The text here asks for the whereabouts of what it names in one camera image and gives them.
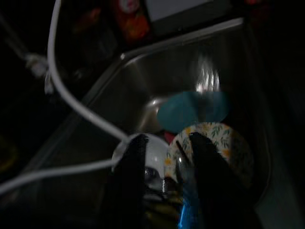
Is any yellow floral round plate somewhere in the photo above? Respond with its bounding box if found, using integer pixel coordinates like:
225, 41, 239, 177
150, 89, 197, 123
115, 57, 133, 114
164, 122, 255, 191

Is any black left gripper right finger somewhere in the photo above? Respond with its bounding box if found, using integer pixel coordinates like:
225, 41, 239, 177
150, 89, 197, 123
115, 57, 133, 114
189, 132, 270, 229

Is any white bowl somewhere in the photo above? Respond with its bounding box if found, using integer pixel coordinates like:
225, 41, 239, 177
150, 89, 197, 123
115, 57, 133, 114
111, 133, 171, 198

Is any stainless steel spoon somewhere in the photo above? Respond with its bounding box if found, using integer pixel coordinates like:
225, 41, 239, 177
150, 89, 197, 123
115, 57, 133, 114
175, 155, 193, 184

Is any stainless steel sink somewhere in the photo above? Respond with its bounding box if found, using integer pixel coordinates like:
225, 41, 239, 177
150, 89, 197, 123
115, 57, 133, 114
14, 18, 282, 229

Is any black chopstick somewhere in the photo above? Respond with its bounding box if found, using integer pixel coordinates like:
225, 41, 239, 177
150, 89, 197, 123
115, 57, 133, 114
175, 140, 190, 165

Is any white flexible hose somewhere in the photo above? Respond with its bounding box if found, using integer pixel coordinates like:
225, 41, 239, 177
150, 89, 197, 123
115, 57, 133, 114
0, 0, 134, 195

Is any blue round plate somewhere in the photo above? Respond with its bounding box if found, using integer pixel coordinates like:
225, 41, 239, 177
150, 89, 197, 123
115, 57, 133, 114
157, 92, 231, 133

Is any red orange labelled bottle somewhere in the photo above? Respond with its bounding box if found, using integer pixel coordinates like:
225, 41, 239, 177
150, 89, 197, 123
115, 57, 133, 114
113, 0, 152, 45

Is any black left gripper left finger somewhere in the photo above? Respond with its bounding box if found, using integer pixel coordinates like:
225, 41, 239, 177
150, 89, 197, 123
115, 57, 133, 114
104, 134, 150, 229

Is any white knotted cord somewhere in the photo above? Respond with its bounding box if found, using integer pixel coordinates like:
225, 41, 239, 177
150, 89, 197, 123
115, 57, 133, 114
0, 14, 54, 94

